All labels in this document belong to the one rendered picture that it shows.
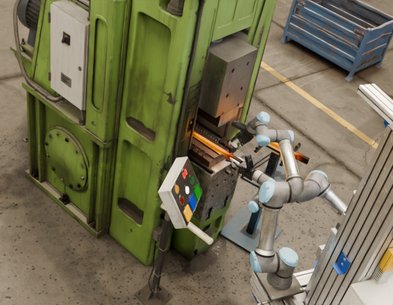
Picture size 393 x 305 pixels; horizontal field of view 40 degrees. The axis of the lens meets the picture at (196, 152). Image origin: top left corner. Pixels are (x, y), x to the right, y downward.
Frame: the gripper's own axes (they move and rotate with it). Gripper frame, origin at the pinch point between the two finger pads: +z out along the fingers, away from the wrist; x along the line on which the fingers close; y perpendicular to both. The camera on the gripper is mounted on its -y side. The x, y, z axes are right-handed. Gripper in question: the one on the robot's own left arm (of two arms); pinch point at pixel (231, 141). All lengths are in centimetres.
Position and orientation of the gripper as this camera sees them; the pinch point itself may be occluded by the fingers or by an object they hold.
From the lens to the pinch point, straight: 344.1
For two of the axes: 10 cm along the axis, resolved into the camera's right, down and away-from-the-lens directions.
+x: 6.5, -3.9, 6.5
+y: 5.9, 8.0, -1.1
